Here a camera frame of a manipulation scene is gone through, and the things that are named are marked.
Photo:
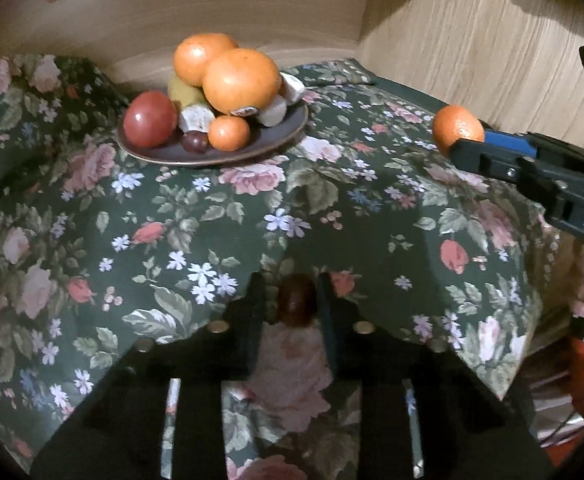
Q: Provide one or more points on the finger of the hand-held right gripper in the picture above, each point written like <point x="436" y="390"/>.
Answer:
<point x="491" y="165"/>
<point x="509" y="142"/>

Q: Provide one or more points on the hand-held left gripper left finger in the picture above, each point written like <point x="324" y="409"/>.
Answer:
<point x="252" y="320"/>

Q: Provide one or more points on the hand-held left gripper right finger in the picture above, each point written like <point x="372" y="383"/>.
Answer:
<point x="329" y="320"/>

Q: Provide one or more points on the dark red jujube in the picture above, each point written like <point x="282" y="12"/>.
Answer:
<point x="297" y="300"/>

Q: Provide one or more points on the small mandarin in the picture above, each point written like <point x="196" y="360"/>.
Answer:
<point x="228" y="133"/>
<point x="454" y="125"/>

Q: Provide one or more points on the dark brown plate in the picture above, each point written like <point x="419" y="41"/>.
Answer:
<point x="272" y="142"/>

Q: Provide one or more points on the dark grape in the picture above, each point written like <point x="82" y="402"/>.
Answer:
<point x="194" y="142"/>

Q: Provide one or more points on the red tomato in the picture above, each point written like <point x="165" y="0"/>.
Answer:
<point x="149" y="120"/>

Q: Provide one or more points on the large orange with sticker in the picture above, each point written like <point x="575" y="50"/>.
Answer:
<point x="242" y="80"/>

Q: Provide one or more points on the dark green floral cloth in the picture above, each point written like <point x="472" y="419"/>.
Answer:
<point x="222" y="220"/>

